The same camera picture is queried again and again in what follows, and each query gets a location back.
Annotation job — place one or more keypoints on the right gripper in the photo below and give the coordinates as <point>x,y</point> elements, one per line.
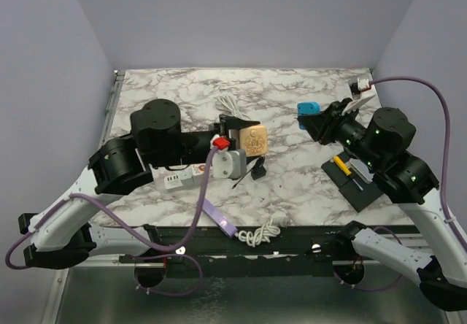
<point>322,126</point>

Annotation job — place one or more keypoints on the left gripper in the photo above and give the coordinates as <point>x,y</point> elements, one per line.
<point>222,128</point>

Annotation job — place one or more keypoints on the blue charger plug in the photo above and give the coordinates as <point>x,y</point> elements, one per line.
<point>308,108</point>

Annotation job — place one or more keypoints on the beige cube socket adapter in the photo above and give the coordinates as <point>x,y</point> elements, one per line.
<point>254,140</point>

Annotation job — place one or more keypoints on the black charger with cable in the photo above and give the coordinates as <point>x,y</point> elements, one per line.
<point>256,172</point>

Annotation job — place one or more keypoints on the white cube socket adapter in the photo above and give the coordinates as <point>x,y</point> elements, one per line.
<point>197,171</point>

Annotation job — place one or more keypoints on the white power strip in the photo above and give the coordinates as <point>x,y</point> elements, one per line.
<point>178,181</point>

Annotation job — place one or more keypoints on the purple power strip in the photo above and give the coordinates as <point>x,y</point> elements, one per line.
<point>228,228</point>

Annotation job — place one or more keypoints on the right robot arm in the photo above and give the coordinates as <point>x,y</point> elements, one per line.
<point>408,182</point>

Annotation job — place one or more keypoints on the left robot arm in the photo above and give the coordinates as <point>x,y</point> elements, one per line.
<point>62,236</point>

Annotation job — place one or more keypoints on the yellow marker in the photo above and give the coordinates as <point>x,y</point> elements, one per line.
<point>342,165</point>

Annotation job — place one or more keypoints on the grey rectangular block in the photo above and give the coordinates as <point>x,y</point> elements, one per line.
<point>361,170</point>

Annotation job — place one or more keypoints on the black flat pad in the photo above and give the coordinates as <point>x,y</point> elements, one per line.
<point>355,191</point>

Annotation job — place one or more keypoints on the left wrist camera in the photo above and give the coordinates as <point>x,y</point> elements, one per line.
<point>230,164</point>

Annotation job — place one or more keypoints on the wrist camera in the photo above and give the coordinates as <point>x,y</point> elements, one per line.
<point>362,92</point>
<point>230,164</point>

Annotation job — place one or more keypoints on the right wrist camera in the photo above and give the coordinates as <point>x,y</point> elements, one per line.
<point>362,92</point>

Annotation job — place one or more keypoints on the aluminium frame rail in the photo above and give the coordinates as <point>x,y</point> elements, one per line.
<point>110,108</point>

